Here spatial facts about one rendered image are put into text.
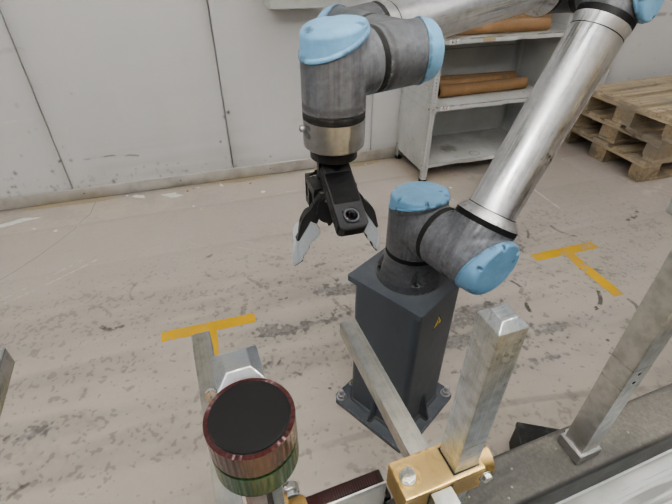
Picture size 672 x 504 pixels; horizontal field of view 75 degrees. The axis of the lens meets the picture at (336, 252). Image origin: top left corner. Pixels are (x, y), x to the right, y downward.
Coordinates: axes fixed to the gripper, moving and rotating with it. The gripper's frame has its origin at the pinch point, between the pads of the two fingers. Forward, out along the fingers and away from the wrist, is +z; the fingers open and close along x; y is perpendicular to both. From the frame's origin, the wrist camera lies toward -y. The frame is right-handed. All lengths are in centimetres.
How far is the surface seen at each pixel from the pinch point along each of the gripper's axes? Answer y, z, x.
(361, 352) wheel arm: -12.2, 10.3, -0.4
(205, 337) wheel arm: -3.7, 7.7, 23.9
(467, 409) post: -34.0, -3.2, -4.6
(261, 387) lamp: -37.6, -20.9, 17.2
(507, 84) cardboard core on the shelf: 195, 38, -178
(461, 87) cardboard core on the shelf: 195, 37, -143
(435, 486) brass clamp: -35.7, 9.3, -1.7
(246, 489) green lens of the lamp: -42.3, -17.1, 19.3
